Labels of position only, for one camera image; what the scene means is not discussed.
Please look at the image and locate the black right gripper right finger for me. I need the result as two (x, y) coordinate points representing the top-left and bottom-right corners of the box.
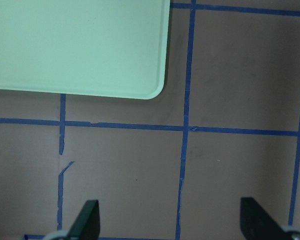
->
(240, 197), (285, 240)

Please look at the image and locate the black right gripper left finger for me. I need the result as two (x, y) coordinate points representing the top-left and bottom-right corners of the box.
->
(69, 200), (101, 240)

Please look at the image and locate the green plastic tray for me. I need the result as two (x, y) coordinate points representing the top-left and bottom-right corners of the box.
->
(0, 0), (171, 100)

